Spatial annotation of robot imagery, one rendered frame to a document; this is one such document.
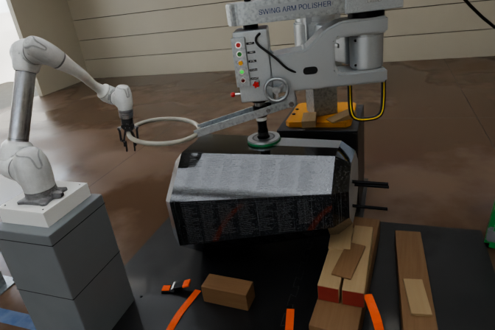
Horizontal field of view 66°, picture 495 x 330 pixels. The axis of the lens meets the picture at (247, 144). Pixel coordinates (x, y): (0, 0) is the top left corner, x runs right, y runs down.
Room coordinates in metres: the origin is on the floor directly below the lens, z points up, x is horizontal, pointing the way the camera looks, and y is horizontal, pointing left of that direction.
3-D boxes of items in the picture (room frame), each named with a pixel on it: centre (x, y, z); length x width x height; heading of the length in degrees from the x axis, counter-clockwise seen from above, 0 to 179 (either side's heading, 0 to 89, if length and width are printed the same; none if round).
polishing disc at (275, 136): (2.35, -0.11, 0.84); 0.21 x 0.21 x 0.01
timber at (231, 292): (1.84, 0.24, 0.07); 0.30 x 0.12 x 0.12; 65
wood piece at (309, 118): (2.68, -0.48, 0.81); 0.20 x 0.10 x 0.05; 165
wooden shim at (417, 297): (1.55, -0.79, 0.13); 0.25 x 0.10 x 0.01; 166
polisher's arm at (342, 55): (2.70, -0.67, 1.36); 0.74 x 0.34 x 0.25; 13
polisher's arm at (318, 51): (2.28, -0.50, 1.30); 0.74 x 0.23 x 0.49; 82
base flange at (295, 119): (2.89, -0.62, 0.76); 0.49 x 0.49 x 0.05; 67
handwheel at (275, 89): (2.21, -0.21, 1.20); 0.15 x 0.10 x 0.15; 82
